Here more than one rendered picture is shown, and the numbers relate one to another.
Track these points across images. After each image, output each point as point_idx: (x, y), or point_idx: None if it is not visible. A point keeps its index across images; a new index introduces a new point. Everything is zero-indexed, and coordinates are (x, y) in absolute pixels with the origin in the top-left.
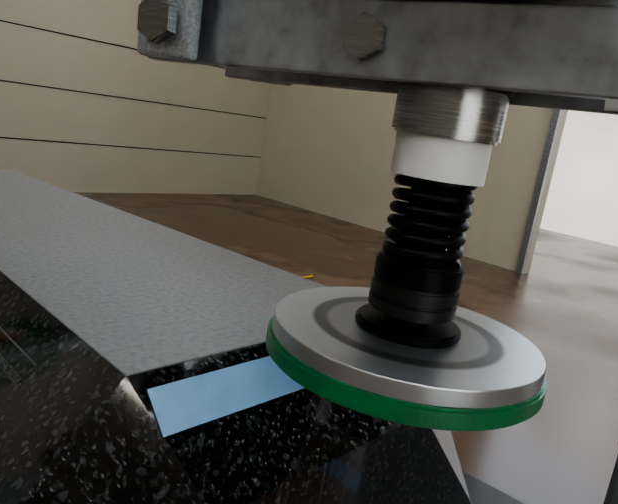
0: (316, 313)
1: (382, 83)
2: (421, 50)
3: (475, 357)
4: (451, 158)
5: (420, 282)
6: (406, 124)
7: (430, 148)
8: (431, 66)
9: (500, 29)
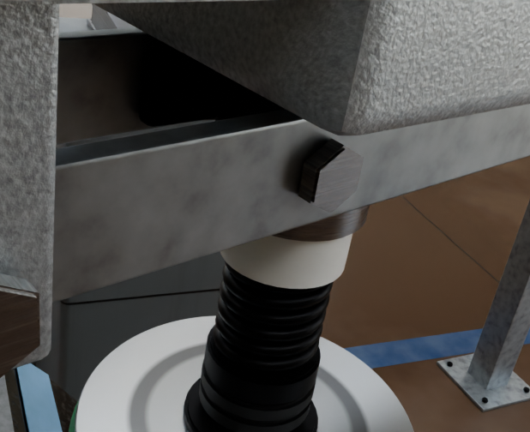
0: None
1: (129, 122)
2: (383, 166)
3: (339, 404)
4: (347, 247)
5: (310, 383)
6: (309, 234)
7: (334, 249)
8: (392, 182)
9: (457, 120)
